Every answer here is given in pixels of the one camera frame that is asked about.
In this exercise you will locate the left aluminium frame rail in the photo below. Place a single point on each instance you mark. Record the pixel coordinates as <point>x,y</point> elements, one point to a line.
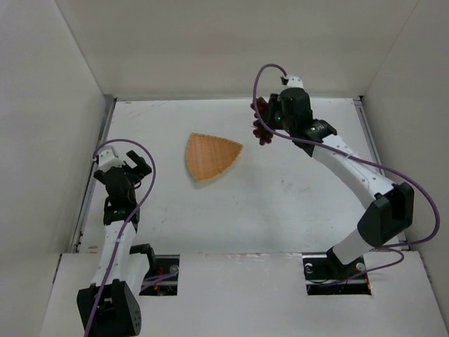
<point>73,247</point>

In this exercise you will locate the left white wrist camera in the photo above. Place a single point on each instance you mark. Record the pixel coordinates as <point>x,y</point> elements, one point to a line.
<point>107,159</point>

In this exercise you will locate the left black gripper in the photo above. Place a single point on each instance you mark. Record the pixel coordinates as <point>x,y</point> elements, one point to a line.
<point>125,168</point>

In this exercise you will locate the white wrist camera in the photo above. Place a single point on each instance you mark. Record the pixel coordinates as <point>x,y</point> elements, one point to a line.
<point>290,81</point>
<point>107,159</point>

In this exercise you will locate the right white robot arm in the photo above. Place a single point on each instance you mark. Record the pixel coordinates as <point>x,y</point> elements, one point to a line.
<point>388,206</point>

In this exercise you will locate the aluminium frame rail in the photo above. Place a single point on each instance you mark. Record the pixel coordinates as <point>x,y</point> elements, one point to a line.
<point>379,168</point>
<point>73,247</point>

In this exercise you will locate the woven triangular bamboo basket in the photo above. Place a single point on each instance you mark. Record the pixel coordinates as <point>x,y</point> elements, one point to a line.
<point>209,156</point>

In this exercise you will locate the right aluminium frame rail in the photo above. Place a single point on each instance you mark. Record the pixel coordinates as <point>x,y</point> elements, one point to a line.
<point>379,168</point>

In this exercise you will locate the dark red grape bunch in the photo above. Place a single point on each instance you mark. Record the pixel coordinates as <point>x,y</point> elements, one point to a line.
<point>260,132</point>

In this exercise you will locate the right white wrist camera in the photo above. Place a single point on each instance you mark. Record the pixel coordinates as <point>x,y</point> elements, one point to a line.
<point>290,81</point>

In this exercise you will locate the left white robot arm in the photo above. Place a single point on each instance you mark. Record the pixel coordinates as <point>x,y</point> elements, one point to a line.
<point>109,306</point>

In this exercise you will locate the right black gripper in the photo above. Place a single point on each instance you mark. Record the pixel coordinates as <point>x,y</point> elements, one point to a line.
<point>272,114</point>

